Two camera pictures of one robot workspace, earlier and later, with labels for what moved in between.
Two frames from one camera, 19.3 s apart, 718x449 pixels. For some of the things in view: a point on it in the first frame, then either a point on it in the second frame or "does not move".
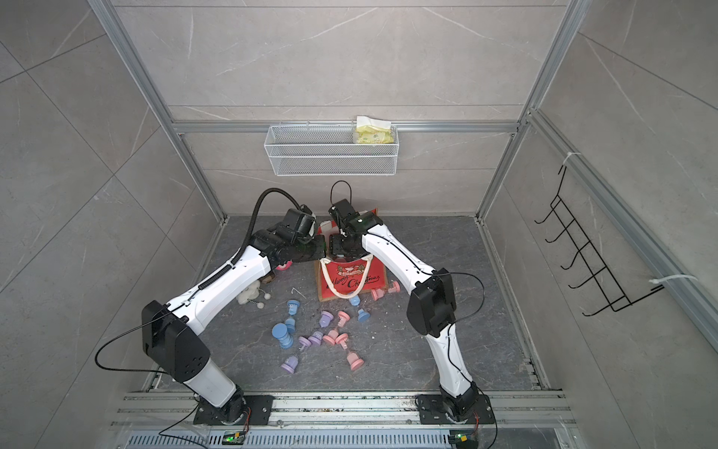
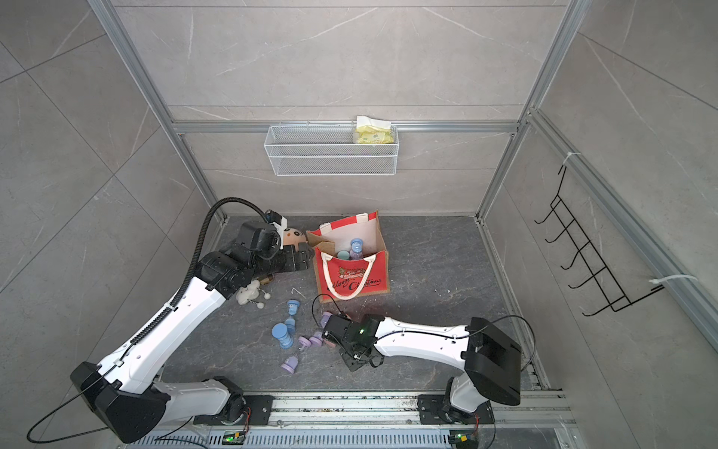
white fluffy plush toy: [251, 293] does not move
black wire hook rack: [600, 276] does not move
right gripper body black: [342, 247] to [351, 358]
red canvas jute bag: [347, 279] does not move
